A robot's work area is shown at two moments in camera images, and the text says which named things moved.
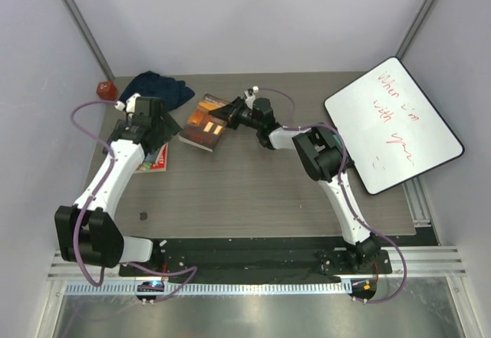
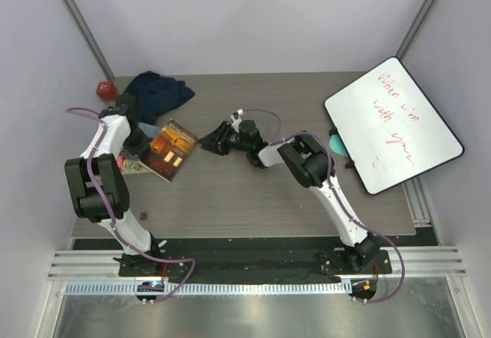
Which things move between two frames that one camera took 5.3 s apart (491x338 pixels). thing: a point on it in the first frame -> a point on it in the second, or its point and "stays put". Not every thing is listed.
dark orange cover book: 203,129 -> 169,149
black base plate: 262,257 stays put
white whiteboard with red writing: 393,130 stays put
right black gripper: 229,111 -> 215,142
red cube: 107,90 stays put
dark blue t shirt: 170,91 stays put
